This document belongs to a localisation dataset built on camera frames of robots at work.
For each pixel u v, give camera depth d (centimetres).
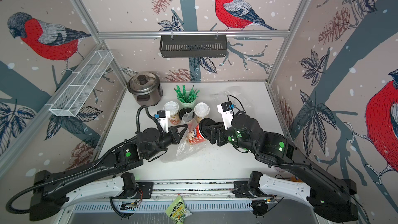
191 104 90
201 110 84
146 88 94
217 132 50
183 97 88
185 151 66
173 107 84
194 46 104
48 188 41
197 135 61
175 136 58
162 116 61
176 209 68
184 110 82
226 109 50
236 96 106
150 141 48
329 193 39
